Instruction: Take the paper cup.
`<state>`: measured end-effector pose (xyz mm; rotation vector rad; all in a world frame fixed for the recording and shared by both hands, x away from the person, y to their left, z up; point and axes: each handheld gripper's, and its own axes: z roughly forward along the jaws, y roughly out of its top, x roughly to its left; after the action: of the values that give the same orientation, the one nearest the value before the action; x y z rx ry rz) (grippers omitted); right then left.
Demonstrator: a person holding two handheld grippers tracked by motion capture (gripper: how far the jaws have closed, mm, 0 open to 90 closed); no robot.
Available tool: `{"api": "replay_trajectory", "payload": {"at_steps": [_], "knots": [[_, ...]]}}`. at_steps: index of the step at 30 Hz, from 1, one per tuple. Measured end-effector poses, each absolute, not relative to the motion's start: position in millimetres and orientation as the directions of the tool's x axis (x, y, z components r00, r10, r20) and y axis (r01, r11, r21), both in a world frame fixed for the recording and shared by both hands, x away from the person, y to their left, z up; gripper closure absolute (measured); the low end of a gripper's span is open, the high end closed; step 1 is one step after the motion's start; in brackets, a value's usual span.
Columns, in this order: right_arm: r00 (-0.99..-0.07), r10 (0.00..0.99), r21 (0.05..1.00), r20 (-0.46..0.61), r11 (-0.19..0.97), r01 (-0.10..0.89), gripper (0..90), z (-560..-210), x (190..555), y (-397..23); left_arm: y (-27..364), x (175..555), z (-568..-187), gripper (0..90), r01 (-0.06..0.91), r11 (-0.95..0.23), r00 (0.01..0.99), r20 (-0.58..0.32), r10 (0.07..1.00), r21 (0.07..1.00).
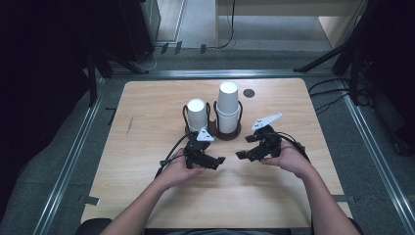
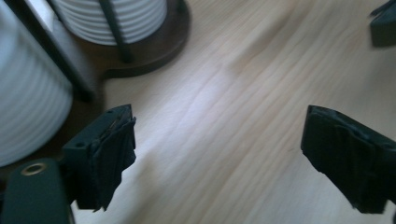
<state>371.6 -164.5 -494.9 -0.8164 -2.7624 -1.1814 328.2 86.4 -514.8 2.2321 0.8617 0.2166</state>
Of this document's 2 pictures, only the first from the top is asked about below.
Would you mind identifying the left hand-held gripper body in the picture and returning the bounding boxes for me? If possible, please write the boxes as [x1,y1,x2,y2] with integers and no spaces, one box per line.
[183,127,215,169]

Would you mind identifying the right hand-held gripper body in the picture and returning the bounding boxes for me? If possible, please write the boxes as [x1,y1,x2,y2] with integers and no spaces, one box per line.
[250,113,284,159]

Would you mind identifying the person's right hand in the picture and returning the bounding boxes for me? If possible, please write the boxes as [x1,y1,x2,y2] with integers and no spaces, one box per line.
[259,140,315,180]

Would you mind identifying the person's left hand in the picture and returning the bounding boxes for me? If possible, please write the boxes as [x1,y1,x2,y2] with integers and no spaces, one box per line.
[160,148,206,190]

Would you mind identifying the person's grey clothing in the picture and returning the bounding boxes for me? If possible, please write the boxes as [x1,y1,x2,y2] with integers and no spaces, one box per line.
[143,228,292,235]

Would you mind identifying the grey tape strip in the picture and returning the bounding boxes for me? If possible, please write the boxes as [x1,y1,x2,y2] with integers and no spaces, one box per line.
[77,194,101,207]
[332,194,357,206]

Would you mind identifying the black metal stand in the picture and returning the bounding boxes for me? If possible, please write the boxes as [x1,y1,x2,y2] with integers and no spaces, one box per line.
[85,48,151,108]
[293,0,381,106]

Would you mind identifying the black cabinet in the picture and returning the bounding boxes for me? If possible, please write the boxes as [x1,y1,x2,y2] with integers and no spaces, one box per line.
[117,0,161,64]

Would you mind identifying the light wooden furniture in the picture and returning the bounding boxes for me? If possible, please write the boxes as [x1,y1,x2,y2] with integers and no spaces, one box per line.
[214,0,369,51]

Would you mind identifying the black curtain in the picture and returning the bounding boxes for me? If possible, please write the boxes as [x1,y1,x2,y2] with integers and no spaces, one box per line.
[0,0,99,216]
[356,0,415,157]

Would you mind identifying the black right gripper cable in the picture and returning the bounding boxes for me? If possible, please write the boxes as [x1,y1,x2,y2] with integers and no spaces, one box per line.
[273,131,311,164]

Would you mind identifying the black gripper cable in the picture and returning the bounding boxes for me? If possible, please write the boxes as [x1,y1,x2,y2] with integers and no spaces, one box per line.
[155,130,199,179]
[273,131,311,164]

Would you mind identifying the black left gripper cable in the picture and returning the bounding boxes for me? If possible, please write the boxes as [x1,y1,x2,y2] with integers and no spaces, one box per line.
[155,130,199,179]

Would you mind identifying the black floor cable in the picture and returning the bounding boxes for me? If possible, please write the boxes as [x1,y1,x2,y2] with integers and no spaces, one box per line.
[314,92,352,116]
[307,76,352,95]
[308,87,352,98]

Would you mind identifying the white floor cable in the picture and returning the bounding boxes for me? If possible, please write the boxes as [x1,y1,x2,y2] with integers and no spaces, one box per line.
[135,45,164,73]

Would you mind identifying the metal floor rail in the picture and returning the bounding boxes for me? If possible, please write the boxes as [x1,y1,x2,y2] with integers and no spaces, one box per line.
[337,78,415,235]
[31,77,107,235]

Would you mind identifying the black hanging cable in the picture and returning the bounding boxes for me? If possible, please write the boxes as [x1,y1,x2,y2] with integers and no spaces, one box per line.
[217,0,237,50]

